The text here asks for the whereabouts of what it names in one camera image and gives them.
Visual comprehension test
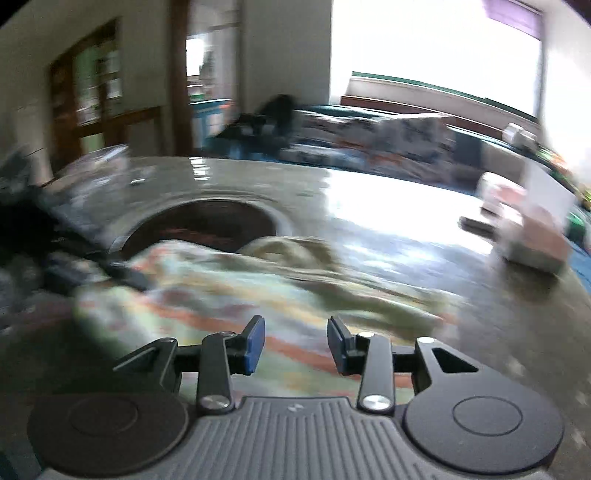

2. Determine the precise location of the white pink tissue pack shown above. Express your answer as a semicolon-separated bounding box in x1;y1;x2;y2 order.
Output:
476;172;527;217

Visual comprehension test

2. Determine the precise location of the pastel patterned child garment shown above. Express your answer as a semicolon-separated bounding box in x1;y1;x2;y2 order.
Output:
76;235;462;402

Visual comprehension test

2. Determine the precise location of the small butterfly print pillow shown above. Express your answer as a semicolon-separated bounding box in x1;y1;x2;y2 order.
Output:
286;111;382;169

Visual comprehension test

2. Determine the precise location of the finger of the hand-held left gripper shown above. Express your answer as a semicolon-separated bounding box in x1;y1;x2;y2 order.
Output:
99;261;151;291

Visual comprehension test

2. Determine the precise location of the wooden glass door cabinet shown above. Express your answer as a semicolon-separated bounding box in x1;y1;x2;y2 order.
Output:
48;18;162;158

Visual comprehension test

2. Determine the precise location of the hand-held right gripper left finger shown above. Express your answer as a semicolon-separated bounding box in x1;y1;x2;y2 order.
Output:
113;316;266;413

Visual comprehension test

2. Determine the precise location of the black white plush toy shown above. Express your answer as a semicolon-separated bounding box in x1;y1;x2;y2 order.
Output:
503;122;539;148

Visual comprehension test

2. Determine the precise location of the purple curtain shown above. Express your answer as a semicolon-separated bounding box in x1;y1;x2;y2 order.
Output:
482;0;543;40

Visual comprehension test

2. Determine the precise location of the soft tissue pack with tissue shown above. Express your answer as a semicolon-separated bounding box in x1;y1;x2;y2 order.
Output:
494;164;578;275

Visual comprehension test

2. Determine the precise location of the black bag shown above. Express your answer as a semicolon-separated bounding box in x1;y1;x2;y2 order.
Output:
217;95;301;148

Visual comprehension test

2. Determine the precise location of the blue cushioned sofa bench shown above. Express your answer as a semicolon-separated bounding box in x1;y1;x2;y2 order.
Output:
203;104;591;259

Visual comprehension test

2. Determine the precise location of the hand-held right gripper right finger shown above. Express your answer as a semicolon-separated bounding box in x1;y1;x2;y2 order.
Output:
327;318;478;414

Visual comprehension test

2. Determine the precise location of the grey pillow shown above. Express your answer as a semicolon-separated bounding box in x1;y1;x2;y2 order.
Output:
480;141;539;178

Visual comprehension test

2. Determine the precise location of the green framed window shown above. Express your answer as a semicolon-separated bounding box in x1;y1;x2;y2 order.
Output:
330;0;543;123

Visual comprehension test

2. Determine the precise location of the blue white box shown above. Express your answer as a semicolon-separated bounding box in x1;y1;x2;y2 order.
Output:
190;98;234;144

